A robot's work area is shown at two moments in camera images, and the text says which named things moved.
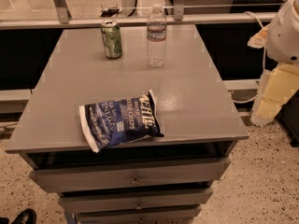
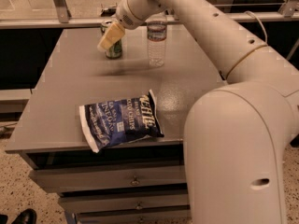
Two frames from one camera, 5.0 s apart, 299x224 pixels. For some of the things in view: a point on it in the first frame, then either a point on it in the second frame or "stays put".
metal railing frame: x=64 y=19 stays put
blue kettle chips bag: x=118 y=121 stays put
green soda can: x=112 y=39 stays put
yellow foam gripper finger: x=277 y=86 → x=111 y=36
